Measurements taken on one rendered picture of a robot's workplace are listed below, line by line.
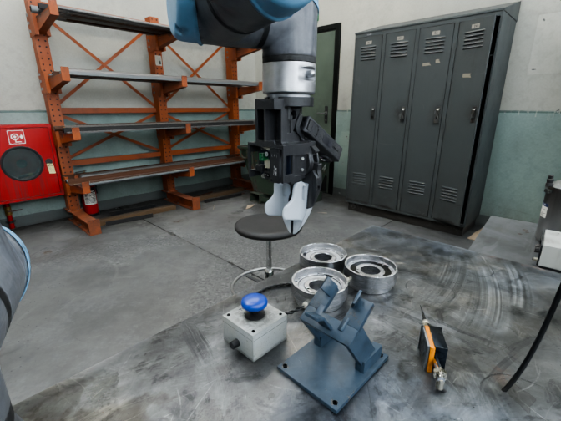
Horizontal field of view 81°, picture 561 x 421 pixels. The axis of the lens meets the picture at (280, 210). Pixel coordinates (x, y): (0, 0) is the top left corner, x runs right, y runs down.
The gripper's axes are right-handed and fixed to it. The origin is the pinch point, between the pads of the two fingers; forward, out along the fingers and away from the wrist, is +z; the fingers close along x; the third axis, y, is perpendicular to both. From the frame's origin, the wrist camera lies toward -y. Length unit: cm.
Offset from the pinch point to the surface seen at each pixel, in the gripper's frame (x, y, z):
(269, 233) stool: -62, -57, 34
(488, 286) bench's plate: 24.4, -32.6, 16.0
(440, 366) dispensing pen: 24.8, 0.0, 13.6
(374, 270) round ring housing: 5.6, -19.4, 14.0
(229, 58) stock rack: -345, -271, -82
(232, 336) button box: -0.4, 14.0, 14.2
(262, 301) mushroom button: 2.3, 10.2, 8.8
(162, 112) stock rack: -344, -165, -14
